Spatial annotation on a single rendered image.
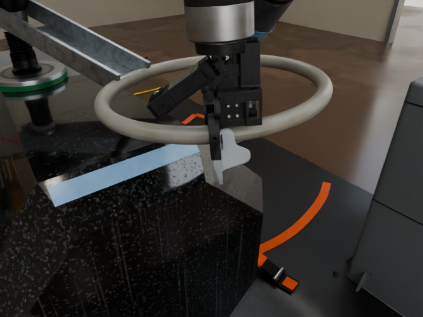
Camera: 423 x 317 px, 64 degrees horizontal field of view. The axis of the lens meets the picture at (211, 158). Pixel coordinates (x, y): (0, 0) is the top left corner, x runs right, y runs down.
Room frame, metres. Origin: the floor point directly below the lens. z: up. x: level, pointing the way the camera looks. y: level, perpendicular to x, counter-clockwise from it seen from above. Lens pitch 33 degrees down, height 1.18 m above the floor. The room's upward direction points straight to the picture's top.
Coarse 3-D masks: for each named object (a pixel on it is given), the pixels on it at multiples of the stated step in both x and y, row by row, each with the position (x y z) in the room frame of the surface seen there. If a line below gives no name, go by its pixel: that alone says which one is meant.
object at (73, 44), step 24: (0, 24) 0.94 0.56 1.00; (24, 24) 0.89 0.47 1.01; (48, 24) 1.01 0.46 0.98; (72, 24) 0.96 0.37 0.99; (48, 48) 0.85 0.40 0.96; (72, 48) 0.82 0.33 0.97; (96, 48) 0.93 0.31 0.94; (120, 48) 0.88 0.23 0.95; (96, 72) 0.78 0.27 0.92; (120, 72) 0.84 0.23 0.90
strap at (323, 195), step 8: (184, 120) 2.37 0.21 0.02; (328, 184) 1.54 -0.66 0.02; (320, 192) 1.47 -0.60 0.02; (328, 192) 1.47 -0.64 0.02; (320, 200) 1.40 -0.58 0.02; (312, 208) 1.34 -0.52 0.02; (304, 216) 1.27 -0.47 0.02; (312, 216) 1.27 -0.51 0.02; (296, 224) 1.22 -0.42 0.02; (304, 224) 1.22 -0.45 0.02; (288, 232) 1.16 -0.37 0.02; (296, 232) 1.16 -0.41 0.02; (272, 240) 1.11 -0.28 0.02; (280, 240) 1.11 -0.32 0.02; (264, 248) 1.06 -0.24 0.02
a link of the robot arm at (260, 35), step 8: (256, 0) 0.55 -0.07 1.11; (264, 0) 0.54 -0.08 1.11; (272, 0) 0.54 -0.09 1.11; (288, 0) 0.55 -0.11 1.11; (256, 8) 0.56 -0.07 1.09; (264, 8) 0.55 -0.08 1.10; (272, 8) 0.55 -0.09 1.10; (280, 8) 0.56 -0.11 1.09; (256, 16) 0.57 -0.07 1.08; (264, 16) 0.57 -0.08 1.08; (272, 16) 0.57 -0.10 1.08; (280, 16) 0.59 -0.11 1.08; (256, 24) 0.58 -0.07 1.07; (264, 24) 0.58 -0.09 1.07; (272, 24) 0.59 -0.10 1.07; (256, 32) 0.59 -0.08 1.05; (264, 32) 0.60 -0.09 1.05
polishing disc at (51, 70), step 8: (40, 64) 1.08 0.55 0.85; (48, 64) 1.08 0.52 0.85; (56, 64) 1.08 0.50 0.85; (0, 72) 0.99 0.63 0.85; (8, 72) 0.99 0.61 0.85; (40, 72) 0.99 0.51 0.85; (48, 72) 0.99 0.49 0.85; (56, 72) 0.99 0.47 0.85; (64, 72) 1.03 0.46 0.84; (0, 80) 0.93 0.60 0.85; (8, 80) 0.93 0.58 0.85; (16, 80) 0.93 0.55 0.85; (24, 80) 0.93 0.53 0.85; (32, 80) 0.93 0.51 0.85; (40, 80) 0.94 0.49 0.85; (48, 80) 0.95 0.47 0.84
